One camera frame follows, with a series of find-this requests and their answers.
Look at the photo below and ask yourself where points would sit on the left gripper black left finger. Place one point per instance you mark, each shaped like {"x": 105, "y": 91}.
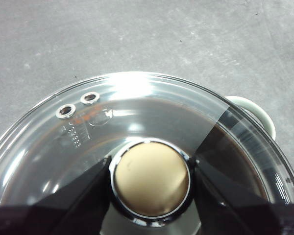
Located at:
{"x": 63, "y": 216}

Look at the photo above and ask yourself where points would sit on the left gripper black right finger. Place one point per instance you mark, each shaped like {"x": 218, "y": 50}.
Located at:
{"x": 235, "y": 214}

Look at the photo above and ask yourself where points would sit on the glass lid with green knob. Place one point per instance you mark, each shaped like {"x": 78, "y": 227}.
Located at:
{"x": 152, "y": 178}

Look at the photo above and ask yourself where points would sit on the sage green electric cooking pot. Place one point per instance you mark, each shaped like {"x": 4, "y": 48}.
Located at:
{"x": 256, "y": 112}

